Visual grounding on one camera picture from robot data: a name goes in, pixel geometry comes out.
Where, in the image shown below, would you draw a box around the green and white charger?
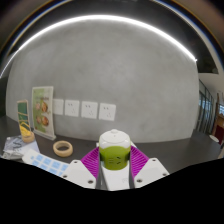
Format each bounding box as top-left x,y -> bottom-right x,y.
98,129 -> 132,171

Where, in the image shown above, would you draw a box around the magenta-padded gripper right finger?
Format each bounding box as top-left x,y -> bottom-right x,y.
129,145 -> 170,189

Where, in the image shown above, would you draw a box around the ceiling light strip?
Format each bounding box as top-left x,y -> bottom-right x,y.
0,13 -> 198,79

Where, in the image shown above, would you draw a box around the grey printed brochure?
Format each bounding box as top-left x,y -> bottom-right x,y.
1,134 -> 40,161

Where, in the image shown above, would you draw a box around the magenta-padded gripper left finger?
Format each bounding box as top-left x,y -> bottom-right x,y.
61,146 -> 103,190

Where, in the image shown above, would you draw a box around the large acrylic menu sign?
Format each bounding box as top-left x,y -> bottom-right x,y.
31,85 -> 57,141

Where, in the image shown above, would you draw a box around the small yellow sign stand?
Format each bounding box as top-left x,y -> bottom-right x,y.
17,99 -> 36,144

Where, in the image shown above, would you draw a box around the white blank wall plate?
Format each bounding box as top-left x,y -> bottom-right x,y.
52,98 -> 65,116

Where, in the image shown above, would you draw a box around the tan tape roll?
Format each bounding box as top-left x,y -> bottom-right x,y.
52,140 -> 74,158

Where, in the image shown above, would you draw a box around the black-framed glass partition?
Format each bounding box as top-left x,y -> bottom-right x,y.
196,79 -> 224,134

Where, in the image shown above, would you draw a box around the white power strip blue sockets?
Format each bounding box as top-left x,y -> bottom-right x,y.
21,148 -> 70,177

